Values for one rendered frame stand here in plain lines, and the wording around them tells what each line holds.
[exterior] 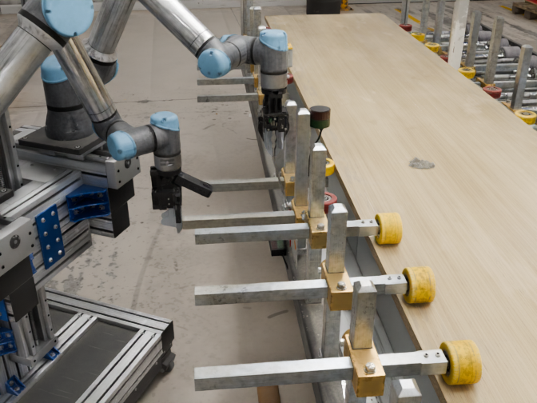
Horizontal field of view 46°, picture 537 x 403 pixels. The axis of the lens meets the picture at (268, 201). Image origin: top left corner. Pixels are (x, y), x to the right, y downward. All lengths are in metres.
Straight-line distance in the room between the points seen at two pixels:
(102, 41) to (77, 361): 1.12
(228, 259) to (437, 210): 1.60
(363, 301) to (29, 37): 0.90
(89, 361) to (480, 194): 1.45
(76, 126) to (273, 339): 1.27
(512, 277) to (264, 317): 1.47
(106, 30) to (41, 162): 0.46
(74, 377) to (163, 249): 1.18
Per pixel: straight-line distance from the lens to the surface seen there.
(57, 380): 2.35
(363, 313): 1.16
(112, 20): 1.96
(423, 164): 2.10
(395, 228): 1.61
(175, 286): 3.05
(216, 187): 2.06
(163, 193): 1.77
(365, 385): 1.17
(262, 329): 2.76
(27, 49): 1.48
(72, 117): 1.97
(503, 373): 1.33
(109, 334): 2.49
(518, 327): 1.45
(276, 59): 1.71
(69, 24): 1.47
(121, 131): 1.66
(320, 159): 1.54
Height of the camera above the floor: 1.76
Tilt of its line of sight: 28 degrees down
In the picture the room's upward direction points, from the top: straight up
